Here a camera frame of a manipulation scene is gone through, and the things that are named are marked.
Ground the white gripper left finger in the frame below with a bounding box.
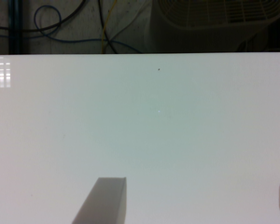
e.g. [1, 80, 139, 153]
[72, 177, 127, 224]

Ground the white box fan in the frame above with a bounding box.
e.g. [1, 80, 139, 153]
[144, 0, 280, 53]

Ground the yellow cable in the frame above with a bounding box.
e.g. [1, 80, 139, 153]
[101, 0, 119, 54]

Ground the blue cable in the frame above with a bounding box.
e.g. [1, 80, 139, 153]
[0, 5, 143, 54]

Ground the black cable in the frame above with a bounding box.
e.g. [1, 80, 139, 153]
[0, 0, 88, 34]

